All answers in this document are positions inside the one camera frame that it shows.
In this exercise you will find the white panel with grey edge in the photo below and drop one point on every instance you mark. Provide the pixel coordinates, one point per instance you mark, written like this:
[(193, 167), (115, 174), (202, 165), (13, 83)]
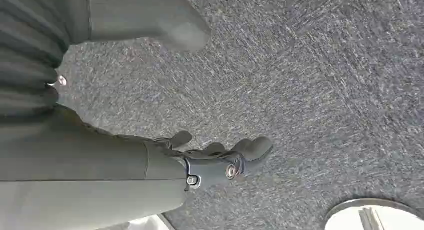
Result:
[(149, 223)]

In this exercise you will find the round white metal-rimmed disc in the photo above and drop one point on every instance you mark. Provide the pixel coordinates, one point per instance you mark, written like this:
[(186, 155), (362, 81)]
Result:
[(344, 220)]

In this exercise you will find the grey bars on disc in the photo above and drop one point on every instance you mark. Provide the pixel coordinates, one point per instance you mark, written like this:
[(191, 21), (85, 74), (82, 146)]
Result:
[(371, 220)]

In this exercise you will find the ribbed grey right arm sleeve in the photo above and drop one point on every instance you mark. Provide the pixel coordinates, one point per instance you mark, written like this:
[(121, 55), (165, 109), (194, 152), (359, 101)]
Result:
[(26, 52)]

